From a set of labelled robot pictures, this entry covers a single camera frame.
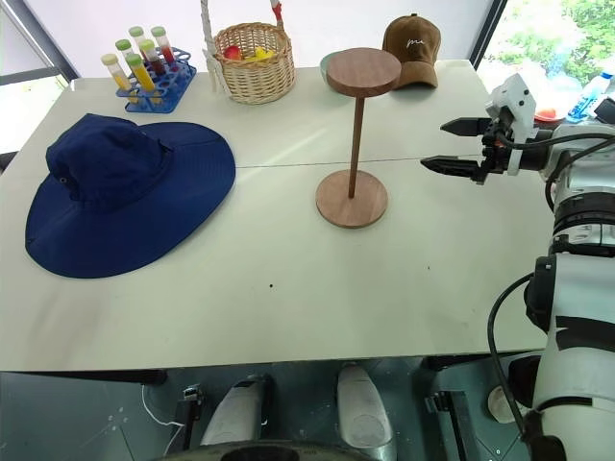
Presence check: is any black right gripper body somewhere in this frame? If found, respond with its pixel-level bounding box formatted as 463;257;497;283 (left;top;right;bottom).
478;106;512;187

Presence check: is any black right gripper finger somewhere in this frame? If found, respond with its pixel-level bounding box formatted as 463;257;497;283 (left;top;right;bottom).
419;155;482;183
440;116;484;141

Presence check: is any wooden hat stand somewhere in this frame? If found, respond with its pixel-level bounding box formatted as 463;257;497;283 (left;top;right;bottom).
315;48;403;230

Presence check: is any navy blue bucket hat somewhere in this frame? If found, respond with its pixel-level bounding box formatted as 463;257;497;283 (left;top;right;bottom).
24;113;238;279

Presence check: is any brown baseball cap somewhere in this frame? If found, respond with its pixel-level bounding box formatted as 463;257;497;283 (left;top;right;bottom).
381;14;442;91

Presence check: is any clear plastic water bottle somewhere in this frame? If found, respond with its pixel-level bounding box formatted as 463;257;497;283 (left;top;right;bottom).
566;71;615;124

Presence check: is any white round floor disc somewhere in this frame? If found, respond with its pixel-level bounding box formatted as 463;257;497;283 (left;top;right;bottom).
486;385;516;425

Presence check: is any grey rounded robot foot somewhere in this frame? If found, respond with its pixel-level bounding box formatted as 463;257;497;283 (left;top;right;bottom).
198;374;273;449
335;364;391;458

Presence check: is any blue test tube rack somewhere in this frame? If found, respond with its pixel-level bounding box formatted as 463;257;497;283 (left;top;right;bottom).
116;47;198;114

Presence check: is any dark red liquid test tube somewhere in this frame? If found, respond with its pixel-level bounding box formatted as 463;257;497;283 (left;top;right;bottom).
138;39;165;78

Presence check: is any orange liquid test tube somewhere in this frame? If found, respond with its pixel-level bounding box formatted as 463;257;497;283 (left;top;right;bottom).
125;53;157;93

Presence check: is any yellow liquid test tube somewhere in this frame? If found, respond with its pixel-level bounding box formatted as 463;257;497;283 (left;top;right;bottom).
100;53;132;92

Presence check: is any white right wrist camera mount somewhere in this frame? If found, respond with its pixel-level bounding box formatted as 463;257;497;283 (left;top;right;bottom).
483;73;540;177

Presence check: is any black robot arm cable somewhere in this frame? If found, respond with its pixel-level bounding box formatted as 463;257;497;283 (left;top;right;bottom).
485;271;537;441

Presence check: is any wicker basket with handle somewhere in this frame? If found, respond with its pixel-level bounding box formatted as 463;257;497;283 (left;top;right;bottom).
212;0;296;106

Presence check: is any black table leg bracket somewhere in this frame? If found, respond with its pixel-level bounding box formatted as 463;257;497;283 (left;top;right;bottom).
173;382;204;451
424;390;478;453

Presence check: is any white braided cord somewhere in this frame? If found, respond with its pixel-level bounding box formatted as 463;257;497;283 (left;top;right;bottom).
199;0;226;95

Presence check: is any white floor cord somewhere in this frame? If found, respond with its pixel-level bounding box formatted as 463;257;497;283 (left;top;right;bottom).
140;383;185;429

